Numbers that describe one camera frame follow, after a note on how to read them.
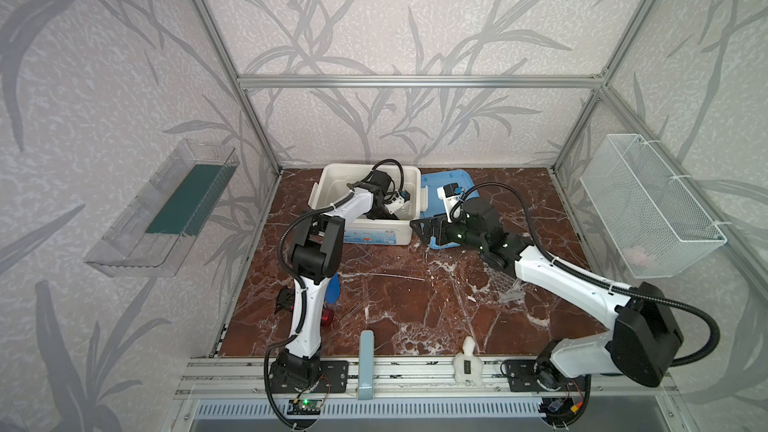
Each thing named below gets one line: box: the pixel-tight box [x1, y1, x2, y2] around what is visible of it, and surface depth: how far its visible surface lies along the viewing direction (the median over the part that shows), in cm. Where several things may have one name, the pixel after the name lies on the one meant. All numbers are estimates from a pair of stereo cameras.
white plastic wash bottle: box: [453, 336, 483, 387], surface depth 74 cm
